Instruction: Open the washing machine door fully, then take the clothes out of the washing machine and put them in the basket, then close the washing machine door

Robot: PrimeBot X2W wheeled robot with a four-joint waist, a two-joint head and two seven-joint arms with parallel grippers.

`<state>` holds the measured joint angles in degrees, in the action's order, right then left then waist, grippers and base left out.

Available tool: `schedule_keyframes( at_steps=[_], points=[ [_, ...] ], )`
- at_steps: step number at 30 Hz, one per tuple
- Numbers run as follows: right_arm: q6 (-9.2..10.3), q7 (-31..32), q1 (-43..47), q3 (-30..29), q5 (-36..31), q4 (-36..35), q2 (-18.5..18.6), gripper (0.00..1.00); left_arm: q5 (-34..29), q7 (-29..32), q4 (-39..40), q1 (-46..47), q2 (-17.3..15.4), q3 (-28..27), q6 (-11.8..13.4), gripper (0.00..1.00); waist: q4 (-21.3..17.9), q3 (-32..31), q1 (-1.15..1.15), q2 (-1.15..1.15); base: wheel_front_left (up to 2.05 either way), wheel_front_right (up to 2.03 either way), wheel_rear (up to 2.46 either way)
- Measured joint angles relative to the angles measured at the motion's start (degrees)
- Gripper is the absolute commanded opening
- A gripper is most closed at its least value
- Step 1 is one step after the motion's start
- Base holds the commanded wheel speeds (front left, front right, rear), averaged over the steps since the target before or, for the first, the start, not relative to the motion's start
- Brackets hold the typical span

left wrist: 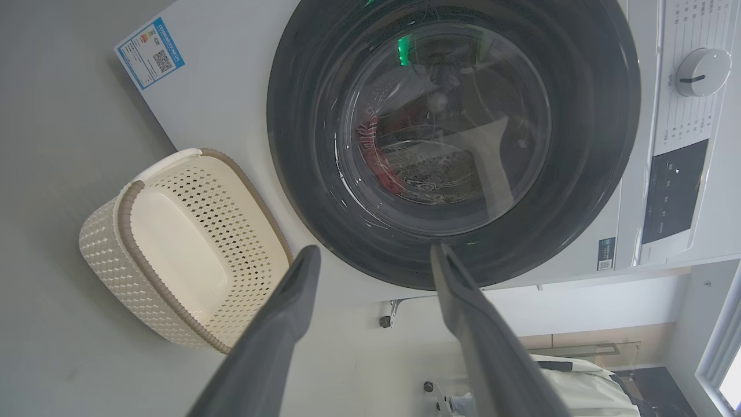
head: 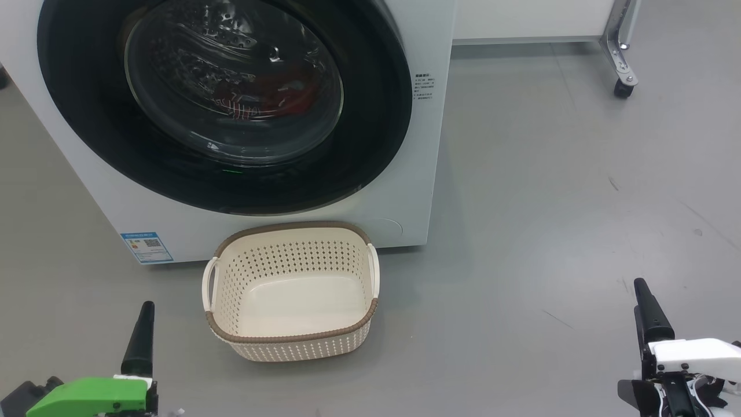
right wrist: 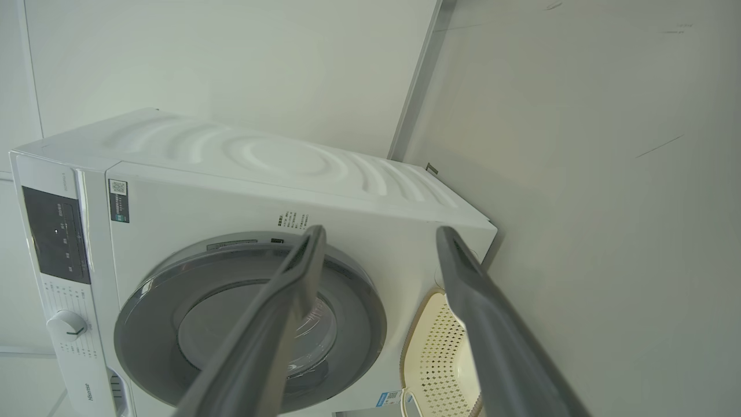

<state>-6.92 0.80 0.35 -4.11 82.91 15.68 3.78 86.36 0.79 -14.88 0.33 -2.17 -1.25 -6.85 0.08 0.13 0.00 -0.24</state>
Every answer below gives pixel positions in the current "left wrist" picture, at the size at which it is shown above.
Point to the red jersey with striped trim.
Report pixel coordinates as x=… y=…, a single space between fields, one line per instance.
x=370 y=136

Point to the blue energy label sticker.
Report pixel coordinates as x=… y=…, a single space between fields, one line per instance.
x=149 y=53

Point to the white washing machine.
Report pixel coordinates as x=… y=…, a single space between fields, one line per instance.
x=231 y=116

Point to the cream perforated laundry basket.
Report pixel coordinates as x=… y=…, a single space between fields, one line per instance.
x=185 y=249

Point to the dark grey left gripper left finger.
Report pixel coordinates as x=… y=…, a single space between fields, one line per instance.
x=272 y=347

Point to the small dark QR sticker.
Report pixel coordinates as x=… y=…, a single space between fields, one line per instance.
x=606 y=253

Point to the white window frame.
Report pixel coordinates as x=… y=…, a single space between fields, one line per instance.
x=715 y=359

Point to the metal frame leg with caster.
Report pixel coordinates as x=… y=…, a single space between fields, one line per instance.
x=446 y=399
x=393 y=310

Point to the black round glass washer door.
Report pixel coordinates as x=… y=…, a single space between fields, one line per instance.
x=301 y=174

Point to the dark washing machine display panel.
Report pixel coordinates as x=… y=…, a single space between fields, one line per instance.
x=674 y=191

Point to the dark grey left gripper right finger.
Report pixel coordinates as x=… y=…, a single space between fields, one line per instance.
x=492 y=359

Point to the stainless steel washing machine drum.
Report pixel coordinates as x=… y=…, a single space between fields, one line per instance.
x=428 y=168

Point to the white round control knob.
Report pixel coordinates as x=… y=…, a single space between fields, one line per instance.
x=706 y=69

